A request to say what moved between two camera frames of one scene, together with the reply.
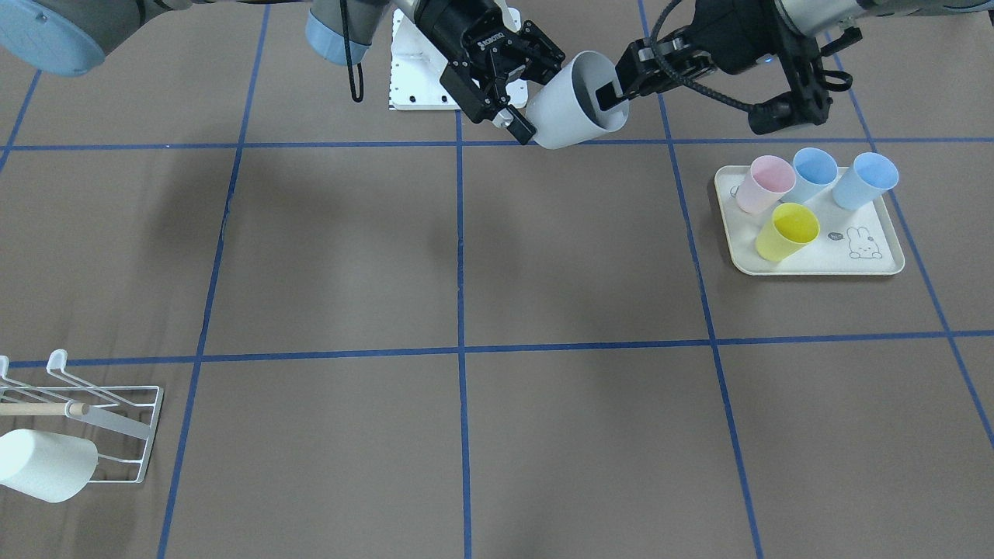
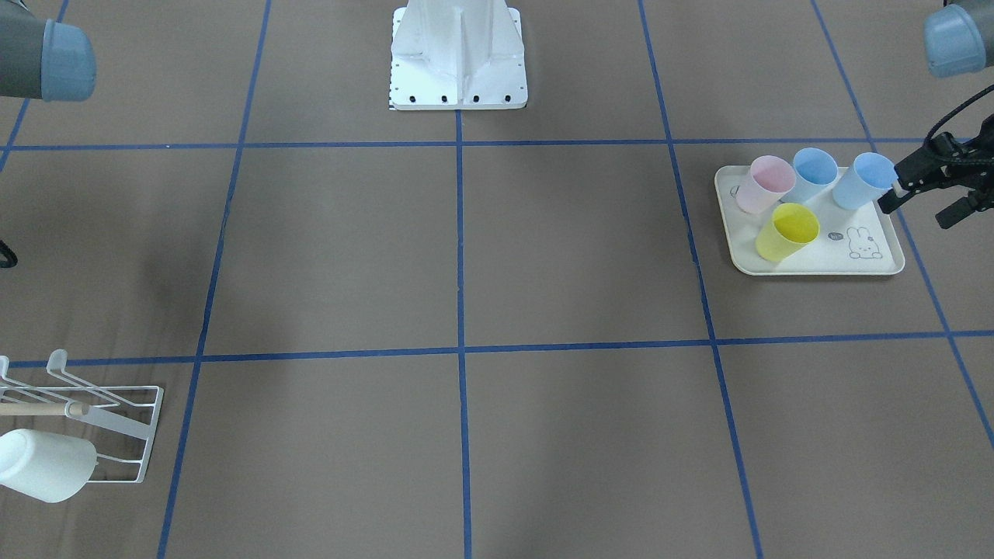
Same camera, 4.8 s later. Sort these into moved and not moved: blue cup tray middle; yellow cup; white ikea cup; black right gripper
Moved: black right gripper
Not moved: yellow cup; blue cup tray middle; white ikea cup
